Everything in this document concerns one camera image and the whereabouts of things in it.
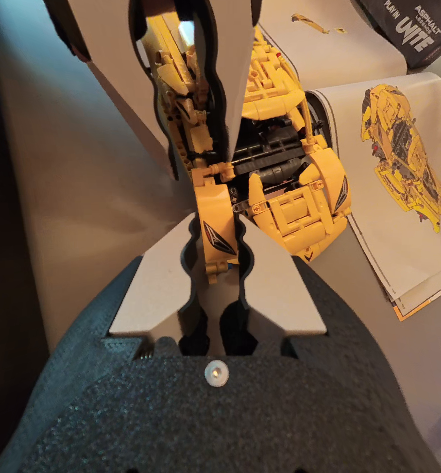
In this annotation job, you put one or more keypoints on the grey desk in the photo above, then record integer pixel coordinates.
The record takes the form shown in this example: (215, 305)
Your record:
(95, 204)

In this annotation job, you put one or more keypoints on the toy car set box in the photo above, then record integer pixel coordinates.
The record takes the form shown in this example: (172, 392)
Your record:
(409, 30)

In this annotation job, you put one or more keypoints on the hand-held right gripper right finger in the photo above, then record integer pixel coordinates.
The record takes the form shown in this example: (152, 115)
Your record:
(280, 291)

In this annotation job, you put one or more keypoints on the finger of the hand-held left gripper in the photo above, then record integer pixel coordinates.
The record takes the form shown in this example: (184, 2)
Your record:
(231, 55)
(106, 55)

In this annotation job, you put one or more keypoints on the instruction booklet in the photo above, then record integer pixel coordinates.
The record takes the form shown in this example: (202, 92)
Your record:
(390, 240)

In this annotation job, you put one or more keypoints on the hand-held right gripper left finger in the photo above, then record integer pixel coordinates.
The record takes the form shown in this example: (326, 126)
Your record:
(151, 291)

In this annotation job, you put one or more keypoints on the yellow toy brick car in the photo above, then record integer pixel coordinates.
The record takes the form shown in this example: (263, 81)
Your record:
(298, 215)

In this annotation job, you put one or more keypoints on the yellow curved panel piece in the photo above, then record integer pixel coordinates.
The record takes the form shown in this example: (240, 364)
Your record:
(213, 207)

